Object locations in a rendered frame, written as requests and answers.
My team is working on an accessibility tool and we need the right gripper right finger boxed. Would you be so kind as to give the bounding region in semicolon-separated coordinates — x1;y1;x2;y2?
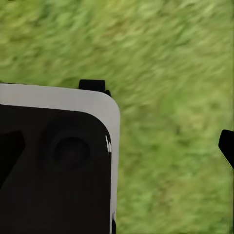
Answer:
218;130;234;169

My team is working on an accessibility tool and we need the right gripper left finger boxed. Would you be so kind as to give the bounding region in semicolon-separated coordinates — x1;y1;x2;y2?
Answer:
0;130;25;188

